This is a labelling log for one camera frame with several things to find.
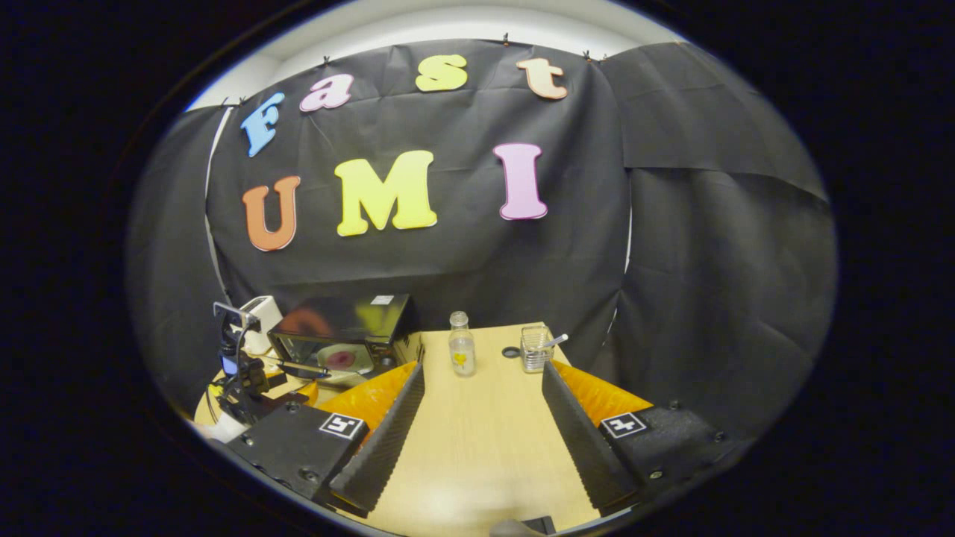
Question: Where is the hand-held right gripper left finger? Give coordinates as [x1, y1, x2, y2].
[224, 362, 426, 519]

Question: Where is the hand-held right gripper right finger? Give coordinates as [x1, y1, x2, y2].
[541, 362, 751, 517]

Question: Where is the cream square plate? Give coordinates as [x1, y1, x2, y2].
[316, 342, 377, 375]

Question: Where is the black electric oven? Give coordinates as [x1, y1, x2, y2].
[266, 293, 423, 390]

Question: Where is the white toaster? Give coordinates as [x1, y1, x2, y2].
[237, 295, 284, 356]

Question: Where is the clear glass cup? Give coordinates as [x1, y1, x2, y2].
[520, 325, 556, 374]

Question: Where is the clear glass bottle yellow label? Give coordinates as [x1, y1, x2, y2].
[448, 311, 477, 377]

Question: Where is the black backdrop cloth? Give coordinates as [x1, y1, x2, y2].
[125, 39, 838, 441]

